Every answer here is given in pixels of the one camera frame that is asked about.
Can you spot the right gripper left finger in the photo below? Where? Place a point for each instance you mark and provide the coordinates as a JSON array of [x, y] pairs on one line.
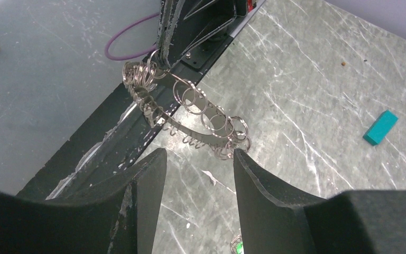
[[117, 215]]

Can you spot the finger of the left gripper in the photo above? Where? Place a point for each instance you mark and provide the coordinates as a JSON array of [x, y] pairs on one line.
[[172, 42], [206, 18]]

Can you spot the black base frame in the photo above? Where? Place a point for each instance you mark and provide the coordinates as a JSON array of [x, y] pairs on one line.
[[117, 133]]

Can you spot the green key tag with key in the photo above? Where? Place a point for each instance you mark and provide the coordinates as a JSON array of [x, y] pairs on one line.
[[236, 245]]

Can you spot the teal block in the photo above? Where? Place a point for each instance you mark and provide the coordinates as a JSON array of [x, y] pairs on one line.
[[380, 128]]

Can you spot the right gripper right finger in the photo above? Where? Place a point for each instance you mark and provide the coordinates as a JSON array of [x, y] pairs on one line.
[[276, 217]]

